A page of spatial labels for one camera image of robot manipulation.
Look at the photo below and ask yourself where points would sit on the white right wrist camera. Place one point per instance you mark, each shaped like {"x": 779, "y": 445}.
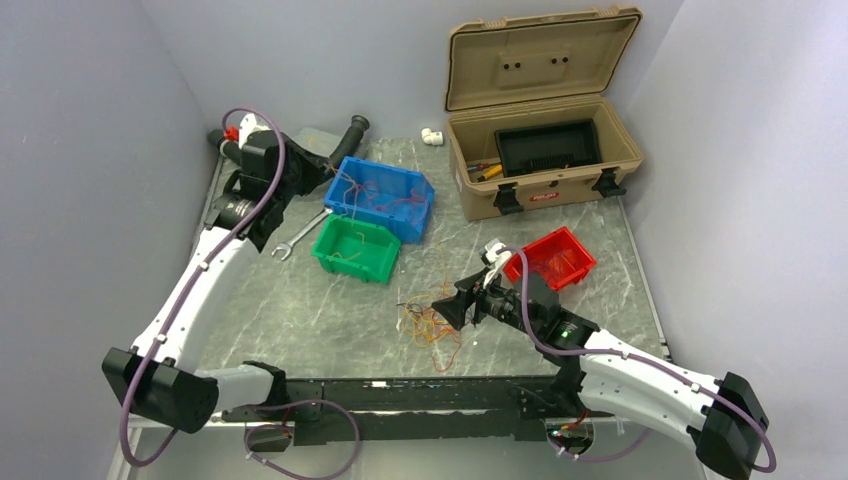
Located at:
{"x": 495, "y": 255}

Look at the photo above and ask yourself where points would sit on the green plastic bin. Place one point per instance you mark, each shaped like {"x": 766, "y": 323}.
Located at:
{"x": 358, "y": 249}

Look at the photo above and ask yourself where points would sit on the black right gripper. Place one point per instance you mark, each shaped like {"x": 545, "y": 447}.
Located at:
{"x": 454, "y": 308}

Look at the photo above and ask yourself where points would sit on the grey flat block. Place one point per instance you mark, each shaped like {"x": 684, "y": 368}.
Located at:
{"x": 317, "y": 141}

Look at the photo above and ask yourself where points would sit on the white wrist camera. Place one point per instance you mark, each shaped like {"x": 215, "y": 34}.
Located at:
{"x": 249, "y": 124}
{"x": 495, "y": 255}

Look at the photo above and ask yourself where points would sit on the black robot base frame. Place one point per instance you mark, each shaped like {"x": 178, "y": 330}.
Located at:
{"x": 324, "y": 410}

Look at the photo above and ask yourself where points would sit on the silver open-end wrench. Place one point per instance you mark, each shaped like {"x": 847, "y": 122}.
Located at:
{"x": 284, "y": 249}

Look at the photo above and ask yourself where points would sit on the red plastic bin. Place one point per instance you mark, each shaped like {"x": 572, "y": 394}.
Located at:
{"x": 560, "y": 258}

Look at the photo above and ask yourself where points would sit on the tan plastic toolbox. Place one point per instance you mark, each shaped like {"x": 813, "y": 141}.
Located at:
{"x": 531, "y": 71}

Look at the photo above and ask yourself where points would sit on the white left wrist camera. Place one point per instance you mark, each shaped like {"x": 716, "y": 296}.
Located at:
{"x": 249, "y": 124}

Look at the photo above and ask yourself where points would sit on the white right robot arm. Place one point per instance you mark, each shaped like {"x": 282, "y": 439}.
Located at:
{"x": 721, "y": 419}

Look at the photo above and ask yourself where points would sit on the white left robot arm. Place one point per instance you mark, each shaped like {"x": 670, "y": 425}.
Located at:
{"x": 159, "y": 378}

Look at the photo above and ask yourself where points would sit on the blue plastic bin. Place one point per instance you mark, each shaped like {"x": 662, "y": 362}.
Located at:
{"x": 399, "y": 199}

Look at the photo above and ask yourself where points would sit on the white pipe elbow fitting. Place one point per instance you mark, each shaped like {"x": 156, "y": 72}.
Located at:
{"x": 432, "y": 137}

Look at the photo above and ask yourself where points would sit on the yellow handled screwdriver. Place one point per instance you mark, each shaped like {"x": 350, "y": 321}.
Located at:
{"x": 484, "y": 171}

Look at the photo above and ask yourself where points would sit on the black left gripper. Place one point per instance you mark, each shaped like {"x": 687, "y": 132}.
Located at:
{"x": 315, "y": 167}

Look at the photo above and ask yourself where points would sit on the black toolbox tray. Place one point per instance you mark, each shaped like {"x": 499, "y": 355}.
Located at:
{"x": 527, "y": 150}

